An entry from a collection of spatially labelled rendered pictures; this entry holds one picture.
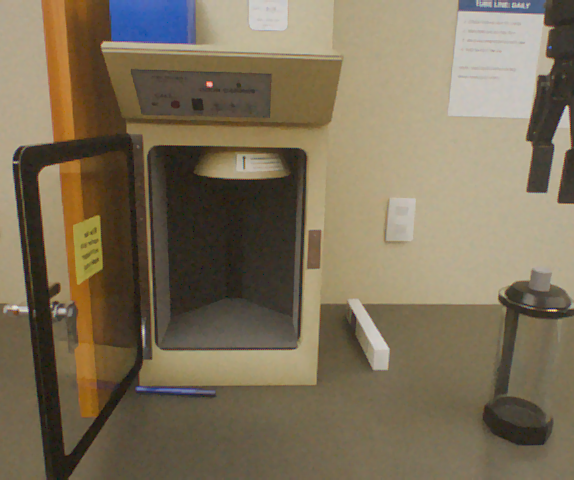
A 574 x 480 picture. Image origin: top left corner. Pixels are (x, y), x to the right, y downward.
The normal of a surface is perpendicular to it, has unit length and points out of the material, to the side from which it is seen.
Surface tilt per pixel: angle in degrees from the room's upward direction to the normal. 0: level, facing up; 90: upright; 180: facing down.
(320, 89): 135
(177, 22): 90
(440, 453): 0
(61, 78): 90
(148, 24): 90
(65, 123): 90
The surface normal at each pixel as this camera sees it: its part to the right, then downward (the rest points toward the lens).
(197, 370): 0.06, 0.25
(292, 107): 0.03, 0.86
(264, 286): -0.66, 0.17
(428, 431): 0.03, -0.97
